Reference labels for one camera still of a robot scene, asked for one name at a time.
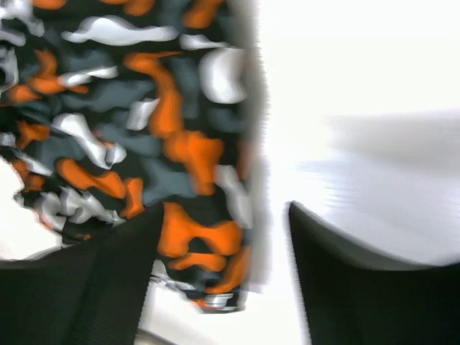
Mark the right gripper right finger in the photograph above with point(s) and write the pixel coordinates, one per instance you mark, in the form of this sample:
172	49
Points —
353	294

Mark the orange black camouflage shorts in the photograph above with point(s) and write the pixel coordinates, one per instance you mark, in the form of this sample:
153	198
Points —
110	107

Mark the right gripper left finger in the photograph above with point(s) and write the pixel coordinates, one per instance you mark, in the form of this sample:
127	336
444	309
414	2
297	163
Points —
91	293

